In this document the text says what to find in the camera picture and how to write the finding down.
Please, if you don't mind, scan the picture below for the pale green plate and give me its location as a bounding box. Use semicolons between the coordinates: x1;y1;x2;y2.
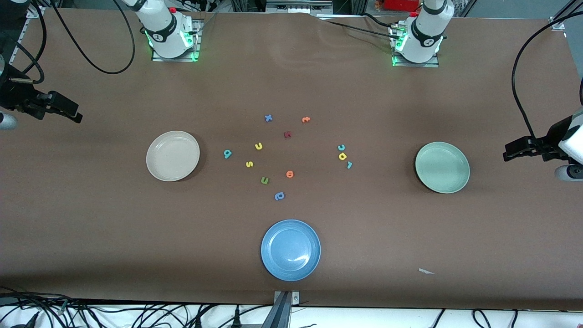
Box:
415;142;470;194

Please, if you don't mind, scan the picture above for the beige brown plate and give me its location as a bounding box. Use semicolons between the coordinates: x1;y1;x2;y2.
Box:
146;131;200;182

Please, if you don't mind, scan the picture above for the red box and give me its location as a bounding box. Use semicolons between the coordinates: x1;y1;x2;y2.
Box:
384;0;420;12

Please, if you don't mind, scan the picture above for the blue plate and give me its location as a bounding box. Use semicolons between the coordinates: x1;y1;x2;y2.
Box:
261;220;322;282

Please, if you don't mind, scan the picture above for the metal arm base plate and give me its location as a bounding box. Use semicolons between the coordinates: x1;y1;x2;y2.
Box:
151;19;201;62
391;23;440;68

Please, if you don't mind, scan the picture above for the tangle of black cables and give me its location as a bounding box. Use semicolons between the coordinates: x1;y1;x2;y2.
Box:
0;285;192;328

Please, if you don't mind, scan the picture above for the black cable on table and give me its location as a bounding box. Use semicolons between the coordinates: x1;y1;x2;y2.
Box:
362;13;401;29
319;19;401;39

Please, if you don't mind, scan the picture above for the silver aluminium frame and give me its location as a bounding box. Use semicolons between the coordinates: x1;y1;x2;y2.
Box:
266;0;334;14

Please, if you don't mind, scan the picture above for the dark aluminium post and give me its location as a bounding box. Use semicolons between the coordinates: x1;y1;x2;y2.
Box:
261;292;292;328

